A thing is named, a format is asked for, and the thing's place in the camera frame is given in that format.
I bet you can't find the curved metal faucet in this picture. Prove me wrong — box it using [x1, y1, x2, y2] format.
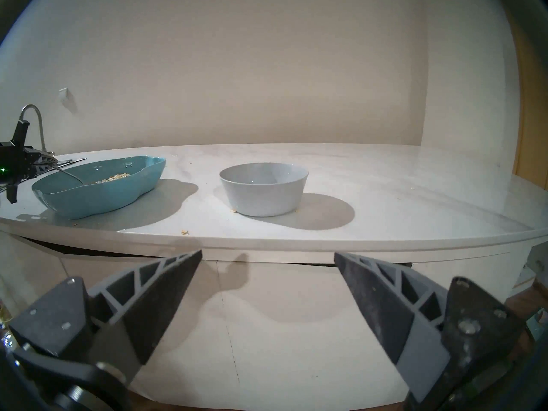
[19, 104, 54, 154]

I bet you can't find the small pale grey bowl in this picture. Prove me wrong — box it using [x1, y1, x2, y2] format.
[220, 162, 309, 217]

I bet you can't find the yellow wooden door frame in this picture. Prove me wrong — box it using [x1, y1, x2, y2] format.
[512, 12, 548, 179]

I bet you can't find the white counter cabinet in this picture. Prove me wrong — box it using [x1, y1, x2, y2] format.
[0, 232, 536, 408]

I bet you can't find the blue flower-shaped bowl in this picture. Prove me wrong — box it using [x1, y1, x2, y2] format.
[32, 155, 167, 219]

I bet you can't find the metal spoon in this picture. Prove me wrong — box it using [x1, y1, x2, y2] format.
[51, 164, 84, 185]

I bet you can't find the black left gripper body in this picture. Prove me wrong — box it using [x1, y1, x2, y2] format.
[0, 120, 33, 203]

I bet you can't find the large oat cereal pile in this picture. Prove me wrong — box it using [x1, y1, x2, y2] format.
[92, 171, 131, 185]

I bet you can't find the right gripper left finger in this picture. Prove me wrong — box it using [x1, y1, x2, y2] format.
[9, 250, 203, 389]

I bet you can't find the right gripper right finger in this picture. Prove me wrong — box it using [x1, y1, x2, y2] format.
[334, 252, 527, 408]

